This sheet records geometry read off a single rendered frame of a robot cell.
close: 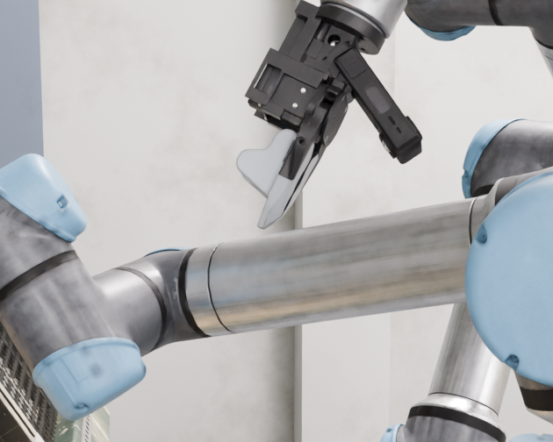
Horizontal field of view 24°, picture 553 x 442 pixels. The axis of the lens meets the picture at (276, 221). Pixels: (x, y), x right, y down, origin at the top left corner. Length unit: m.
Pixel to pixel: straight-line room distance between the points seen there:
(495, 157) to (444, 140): 2.83
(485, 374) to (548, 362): 0.76
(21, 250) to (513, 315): 0.38
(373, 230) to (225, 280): 0.13
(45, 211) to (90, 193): 3.35
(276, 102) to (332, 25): 0.09
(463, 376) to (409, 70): 2.94
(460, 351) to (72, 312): 0.67
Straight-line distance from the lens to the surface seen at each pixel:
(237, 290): 1.00
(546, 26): 1.28
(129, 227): 4.32
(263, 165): 1.18
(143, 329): 0.99
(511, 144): 1.61
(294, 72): 1.18
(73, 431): 2.56
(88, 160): 4.28
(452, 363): 1.51
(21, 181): 0.96
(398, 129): 1.17
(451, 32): 1.34
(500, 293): 0.75
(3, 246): 0.95
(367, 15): 1.20
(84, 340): 0.94
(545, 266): 0.74
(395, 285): 0.94
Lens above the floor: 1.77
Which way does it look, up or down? 11 degrees down
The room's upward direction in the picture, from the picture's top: straight up
